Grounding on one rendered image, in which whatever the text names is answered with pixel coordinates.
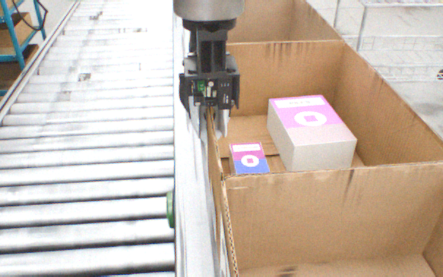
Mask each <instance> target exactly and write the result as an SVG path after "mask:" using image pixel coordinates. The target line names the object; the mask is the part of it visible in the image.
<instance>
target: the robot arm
mask: <svg viewBox="0 0 443 277"><path fill-rule="evenodd" d="M172 1H174V6H173V11H174V13H175V14H176V15H178V16H179V17H180V18H182V27H183V28H185V29H186V30H188V31H189V32H190V39H189V44H188V45H189V53H187V57H184V59H183V60H182V66H183V67H184V73H179V99H180V102H181V104H182V105H183V107H184V108H185V110H187V113H188V115H189V119H190V122H191V124H192V126H193V128H194V130H195V131H196V132H197V134H198V138H201V140H202V141H203V142H204V143H206V144H208V137H207V129H206V115H204V111H205V110H206V107H210V106H212V108H213V110H215V112H214V113H213V115H212V118H213V123H214V124H215V132H216V136H217V140H218V139H219V138H220V136H221V135H222V136H223V137H226V135H227V124H228V121H229V119H230V115H231V109H232V107H234V105H236V107H237V109H239V77H240V74H239V69H238V67H237V62H236V59H235V57H234V56H230V53H229V51H227V50H226V40H228V31H231V29H234V28H235V27H236V26H237V17H238V16H239V15H241V14H242V12H244V11H245V0H172Z"/></svg>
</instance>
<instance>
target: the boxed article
mask: <svg viewBox="0 0 443 277"><path fill-rule="evenodd" d="M229 166H230V171H231V174H244V173H260V172H269V167H268V165H267V161H266V158H265V155H264V151H263V148H262V145H261V144H260V142H256V143H243V144H229Z"/></svg>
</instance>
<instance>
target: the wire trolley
mask: <svg viewBox="0 0 443 277"><path fill-rule="evenodd" d="M357 1H358V2H359V3H361V4H362V5H363V6H364V7H365V8H364V13H363V16H362V23H361V27H360V34H359V36H342V37H343V38H353V41H352V45H353V42H354V38H355V37H358V41H357V42H356V43H357V45H356V49H355V50H357V51H358V52H360V51H362V52H363V53H364V51H372V52H374V51H394V52H395V51H403V52H404V53H405V54H406V55H407V56H408V57H410V56H409V55H408V54H407V53H406V52H405V51H413V52H415V51H424V52H425V53H426V51H434V52H435V53H437V52H436V51H443V49H435V48H434V47H435V44H443V43H436V42H435V43H415V42H416V38H417V37H426V39H425V42H426V40H427V37H428V38H436V41H437V38H443V35H383V36H363V31H364V28H365V21H366V17H367V13H368V7H376V6H392V7H443V3H442V2H440V1H439V0H437V4H434V3H433V2H431V0H428V3H427V4H426V3H425V2H424V0H357ZM363 1H366V2H365V3H364V2H363ZM370 1H373V4H372V3H371V2H370ZM375 1H377V2H378V3H379V4H375ZM379 1H382V3H380V2H379ZM384 1H386V2H387V3H389V2H388V1H392V2H393V1H395V2H396V3H397V4H393V3H389V4H383V2H384ZM397 1H401V3H398V2H397ZM402 1H404V2H405V3H406V4H402ZM406 1H409V3H407V2H406ZM412 1H413V2H414V3H411V2H412ZM415 1H419V2H418V4H417V2H415ZM420 1H421V2H422V3H423V4H420ZM429 1H430V3H432V4H429ZM441 1H443V0H441ZM340 2H341V0H337V4H336V8H335V17H334V22H333V28H334V29H336V28H337V22H338V15H339V9H340ZM439 2H440V3H441V4H438V3H439ZM369 3H370V4H369ZM363 37H364V39H365V37H374V40H375V37H384V41H385V38H386V37H395V40H396V37H405V40H404V43H395V42H394V43H375V42H374V40H373V43H372V44H383V47H384V44H394V45H395V44H403V47H404V44H424V46H423V48H414V45H413V48H404V49H403V47H402V49H393V48H394V45H393V48H392V49H383V47H382V49H373V46H372V49H360V46H361V42H362V38H363ZM407 37H415V41H414V43H405V41H406V38H407ZM364 39H363V42H362V47H363V43H364ZM425 44H434V47H433V48H424V47H425ZM352 45H351V46H352ZM374 53H375V52H374ZM364 54H365V53H364ZM384 54H385V55H386V53H385V52H384ZM395 54H396V55H397V53H396V52H395ZM416 54H417V55H418V56H419V57H420V58H421V59H423V58H422V57H421V56H420V55H419V54H418V53H416ZM426 54H427V53H426ZM375 55H376V53H375ZM427 55H428V54H427ZM438 55H439V54H438ZM365 56H366V54H365ZM386 56H387V57H388V58H389V59H390V60H392V59H391V58H390V57H389V56H388V55H386ZM397 56H398V57H399V55H397ZM428 56H429V55H428ZM439 56H440V55H439ZM366 57H367V56H366ZM440 57H441V56H440ZM377 58H378V59H380V58H379V57H377ZM399 58H400V57H399ZM410 58H411V57H410ZM431 58H432V59H433V60H434V61H435V59H434V58H433V57H432V56H431ZM442 58H443V57H442ZM368 59H369V58H368ZM400 59H401V60H402V58H400ZM411 59H412V58H411ZM369 60H370V59H369ZM380 60H381V59H380ZM412 60H413V59H412ZM423 60H424V59H423ZM370 61H371V60H370ZM381 61H382V60H381ZM392 61H393V60H392ZM402 61H403V62H369V63H372V67H375V68H376V69H377V72H380V71H379V68H380V67H386V68H387V69H388V67H389V68H390V69H388V70H389V72H388V73H381V72H380V74H381V76H382V77H383V78H384V79H385V80H386V79H387V80H386V81H387V82H443V69H441V70H440V71H439V68H440V67H443V65H440V64H439V63H443V62H436V61H435V62H426V61H425V60H424V61H425V62H416V61H414V60H413V62H412V63H408V62H404V60H402ZM374 63H383V64H384V65H382V64H374ZM385 63H400V64H406V65H396V64H395V65H385ZM407 64H417V65H407ZM418 64H427V65H418ZM429 64H438V65H429ZM377 67H378V68H377ZM392 67H397V68H398V69H399V70H400V71H401V73H393V72H392V71H391V68H392ZM399 67H402V69H400V68H399ZM404 67H409V68H410V67H413V68H414V69H416V67H420V68H421V69H422V67H426V69H425V71H424V69H422V70H423V71H424V72H425V73H415V72H414V69H413V70H412V69H411V68H410V69H411V70H412V71H413V73H405V72H404V71H402V70H403V68H404ZM428 67H431V68H433V67H438V70H437V71H436V70H435V69H434V70H435V71H436V73H426V70H427V68H428ZM438 71H439V72H438ZM390 72H391V73H390ZM382 74H388V75H387V77H384V76H383V75H382ZM389 74H393V76H394V74H400V77H395V76H394V77H389ZM429 74H436V77H430V76H429ZM401 75H405V77H401ZM406 75H412V76H413V75H416V76H417V77H412V76H411V77H407V76H406ZM418 75H424V76H423V77H419V76H418ZM425 75H428V76H429V77H425ZM388 78H396V79H397V80H388ZM398 78H399V79H398ZM400 78H408V80H400ZM413 78H419V79H420V80H412V79H413ZM421 78H423V79H421ZM424 78H432V79H433V78H435V79H433V80H424ZM436 78H437V79H438V80H436ZM410 79H411V80H410Z"/></svg>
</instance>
